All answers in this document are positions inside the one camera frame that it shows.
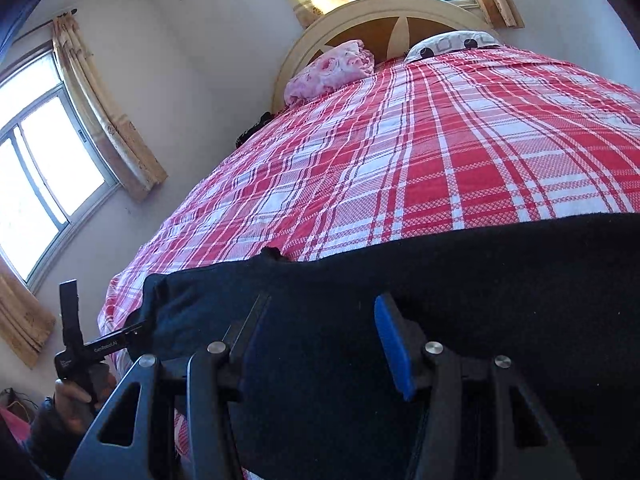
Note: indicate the dark curtain rod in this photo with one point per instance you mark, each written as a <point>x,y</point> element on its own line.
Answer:
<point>45,25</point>

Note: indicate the pink floral pillow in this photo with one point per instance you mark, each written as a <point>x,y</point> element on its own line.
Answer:
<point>330,72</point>

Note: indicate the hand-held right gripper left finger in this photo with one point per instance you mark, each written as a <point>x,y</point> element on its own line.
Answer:
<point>246,331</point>

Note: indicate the dark patterned cloth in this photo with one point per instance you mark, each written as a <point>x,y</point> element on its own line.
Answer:
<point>255,130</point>

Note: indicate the red plaid blanket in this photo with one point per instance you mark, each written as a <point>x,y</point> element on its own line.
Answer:
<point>400,160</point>

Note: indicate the person's left forearm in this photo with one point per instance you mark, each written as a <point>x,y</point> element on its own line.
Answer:
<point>50,442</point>

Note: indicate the large sliding window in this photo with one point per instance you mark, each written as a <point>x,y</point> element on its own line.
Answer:
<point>45,170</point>

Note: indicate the person's left hand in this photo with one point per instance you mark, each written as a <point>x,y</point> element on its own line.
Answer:
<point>72,405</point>

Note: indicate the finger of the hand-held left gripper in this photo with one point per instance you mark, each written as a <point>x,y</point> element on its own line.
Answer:
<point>134,334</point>

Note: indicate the cream wooden headboard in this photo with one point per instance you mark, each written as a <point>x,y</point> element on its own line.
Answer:
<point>320,35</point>

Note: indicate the black pants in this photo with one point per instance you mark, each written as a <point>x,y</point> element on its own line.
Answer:
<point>500,285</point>

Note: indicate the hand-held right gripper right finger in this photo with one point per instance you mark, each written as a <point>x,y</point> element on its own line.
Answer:
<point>395,350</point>

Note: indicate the white patterned pillow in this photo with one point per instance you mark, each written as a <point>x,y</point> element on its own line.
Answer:
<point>450,42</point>

